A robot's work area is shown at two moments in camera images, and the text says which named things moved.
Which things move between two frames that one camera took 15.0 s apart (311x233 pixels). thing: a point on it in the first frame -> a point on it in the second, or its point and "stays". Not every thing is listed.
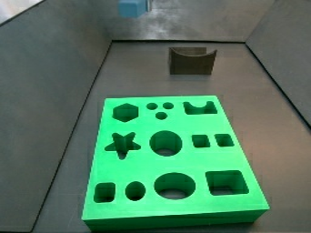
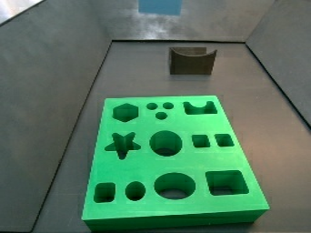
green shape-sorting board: (168, 167) stays
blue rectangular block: (131, 8) -> (160, 6)
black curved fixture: (191, 60) stays
